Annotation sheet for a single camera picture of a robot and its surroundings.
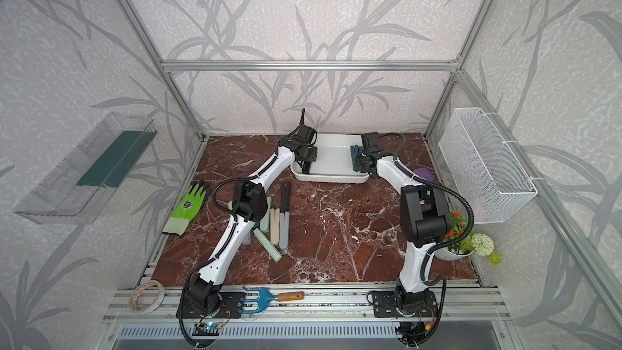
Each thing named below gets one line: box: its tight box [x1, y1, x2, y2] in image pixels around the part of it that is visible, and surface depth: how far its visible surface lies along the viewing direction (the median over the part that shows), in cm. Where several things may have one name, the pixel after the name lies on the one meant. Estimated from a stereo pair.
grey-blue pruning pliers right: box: [279, 211, 290, 250], surface depth 89 cm
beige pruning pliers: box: [270, 208, 281, 245], surface depth 89 cm
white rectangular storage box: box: [289, 133, 371, 184], surface depth 112 cm
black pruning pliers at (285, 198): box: [281, 182, 291, 213], surface depth 101 cm
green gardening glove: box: [161, 183, 207, 236], surface depth 95 cm
